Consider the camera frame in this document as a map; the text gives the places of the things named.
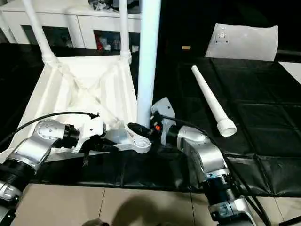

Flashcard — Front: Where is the black metal rod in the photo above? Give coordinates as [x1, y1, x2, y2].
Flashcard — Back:
[281, 218, 301, 226]

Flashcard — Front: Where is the white glass-door cabinet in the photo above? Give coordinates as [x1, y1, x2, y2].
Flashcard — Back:
[0, 4, 144, 50]

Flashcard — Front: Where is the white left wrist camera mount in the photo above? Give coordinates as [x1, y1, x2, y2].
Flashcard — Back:
[72, 115, 106, 155]

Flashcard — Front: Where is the white flat board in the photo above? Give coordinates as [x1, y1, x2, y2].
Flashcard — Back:
[278, 61, 301, 85]

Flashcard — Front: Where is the white curved plastic panel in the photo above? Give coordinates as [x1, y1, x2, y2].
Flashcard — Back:
[204, 22, 279, 62]

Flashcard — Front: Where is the dark left robot foot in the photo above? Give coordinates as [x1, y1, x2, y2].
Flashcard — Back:
[83, 218, 106, 226]

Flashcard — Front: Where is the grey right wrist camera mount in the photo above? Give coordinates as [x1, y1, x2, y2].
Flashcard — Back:
[150, 97, 176, 143]

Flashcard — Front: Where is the white plastic table top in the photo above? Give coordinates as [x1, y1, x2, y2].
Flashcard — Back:
[0, 55, 152, 165]

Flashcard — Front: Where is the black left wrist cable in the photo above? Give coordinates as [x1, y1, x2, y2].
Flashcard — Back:
[0, 112, 99, 146]

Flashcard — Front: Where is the white plastic table leg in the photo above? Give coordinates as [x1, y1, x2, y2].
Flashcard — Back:
[131, 0, 162, 153]
[22, 0, 59, 65]
[190, 65, 237, 137]
[119, 0, 132, 64]

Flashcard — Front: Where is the black padded mat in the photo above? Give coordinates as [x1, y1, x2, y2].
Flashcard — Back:
[0, 42, 301, 197]

